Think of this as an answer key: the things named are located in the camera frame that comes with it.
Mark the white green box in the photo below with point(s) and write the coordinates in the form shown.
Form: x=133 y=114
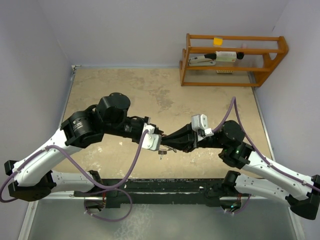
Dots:
x=226 y=56

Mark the silver keys bunch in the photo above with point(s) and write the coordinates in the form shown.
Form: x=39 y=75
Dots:
x=162 y=153

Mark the yellow sticky block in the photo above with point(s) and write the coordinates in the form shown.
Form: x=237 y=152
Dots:
x=217 y=42

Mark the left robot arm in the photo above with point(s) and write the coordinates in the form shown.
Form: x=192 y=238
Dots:
x=50 y=168

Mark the wooden shelf rack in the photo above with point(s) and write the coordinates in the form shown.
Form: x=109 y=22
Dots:
x=257 y=55

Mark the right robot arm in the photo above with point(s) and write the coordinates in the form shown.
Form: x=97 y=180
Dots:
x=300 y=192

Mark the black round object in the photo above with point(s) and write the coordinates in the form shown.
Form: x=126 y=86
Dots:
x=240 y=55

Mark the white stapler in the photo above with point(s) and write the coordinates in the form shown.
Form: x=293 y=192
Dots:
x=205 y=60

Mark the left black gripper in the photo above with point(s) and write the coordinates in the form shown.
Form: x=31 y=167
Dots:
x=146 y=121

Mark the large silver keyring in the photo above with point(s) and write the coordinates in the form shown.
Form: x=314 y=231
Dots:
x=171 y=149

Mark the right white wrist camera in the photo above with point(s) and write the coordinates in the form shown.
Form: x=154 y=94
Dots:
x=199 y=124

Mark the black base frame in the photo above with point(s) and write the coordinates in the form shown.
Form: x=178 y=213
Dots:
x=174 y=191

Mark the staples strip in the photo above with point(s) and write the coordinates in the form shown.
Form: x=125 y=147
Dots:
x=224 y=71

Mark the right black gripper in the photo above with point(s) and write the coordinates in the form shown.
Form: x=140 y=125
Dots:
x=178 y=140

